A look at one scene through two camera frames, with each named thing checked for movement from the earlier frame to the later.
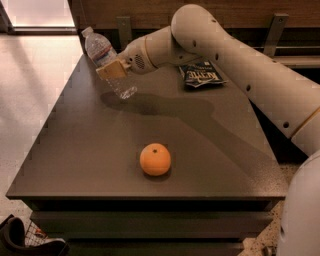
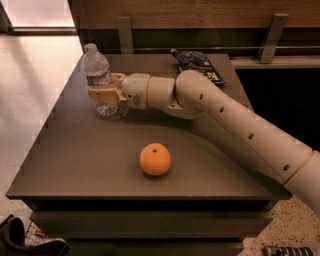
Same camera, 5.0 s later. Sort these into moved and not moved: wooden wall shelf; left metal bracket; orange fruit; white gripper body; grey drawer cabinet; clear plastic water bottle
Moved: clear plastic water bottle; white gripper body
Not moved: wooden wall shelf; left metal bracket; grey drawer cabinet; orange fruit
